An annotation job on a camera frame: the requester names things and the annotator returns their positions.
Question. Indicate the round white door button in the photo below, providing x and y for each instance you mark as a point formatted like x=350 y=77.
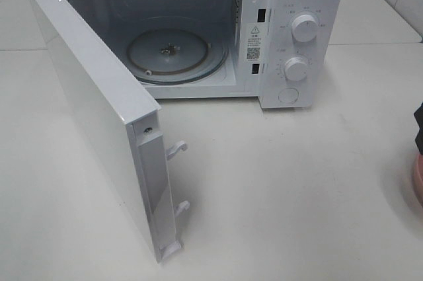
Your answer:
x=288 y=95

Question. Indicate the white microwave door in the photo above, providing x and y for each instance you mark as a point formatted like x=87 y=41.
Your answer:
x=120 y=120

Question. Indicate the pink round plate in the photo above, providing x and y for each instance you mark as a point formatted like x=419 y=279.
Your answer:
x=412 y=185

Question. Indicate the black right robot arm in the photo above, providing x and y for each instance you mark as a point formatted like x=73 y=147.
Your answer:
x=418 y=116

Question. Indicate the glass microwave turntable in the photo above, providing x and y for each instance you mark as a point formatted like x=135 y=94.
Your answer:
x=171 y=56

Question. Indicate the white lower timer knob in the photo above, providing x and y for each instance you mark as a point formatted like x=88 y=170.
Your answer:
x=296 y=69

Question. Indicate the white microwave oven body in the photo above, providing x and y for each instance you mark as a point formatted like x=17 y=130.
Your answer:
x=257 y=33

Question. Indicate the white upper power knob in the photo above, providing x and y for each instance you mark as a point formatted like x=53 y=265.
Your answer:
x=304 y=27

